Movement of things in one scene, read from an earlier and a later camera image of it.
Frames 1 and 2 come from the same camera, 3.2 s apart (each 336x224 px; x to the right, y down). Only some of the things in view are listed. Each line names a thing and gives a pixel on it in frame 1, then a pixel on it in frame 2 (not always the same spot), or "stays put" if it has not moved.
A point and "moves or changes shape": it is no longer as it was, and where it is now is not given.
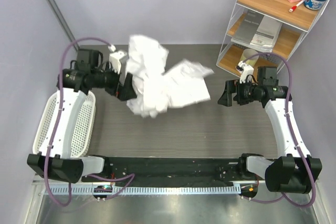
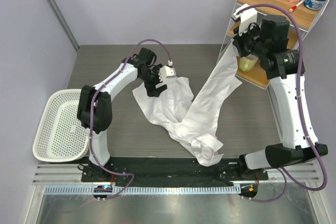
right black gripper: (233, 86) to (252, 28)
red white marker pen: (294, 7) stays put
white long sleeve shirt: (156, 91) moves or changes shape
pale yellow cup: (247, 53) stays put
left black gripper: (125, 91) to (151, 90)
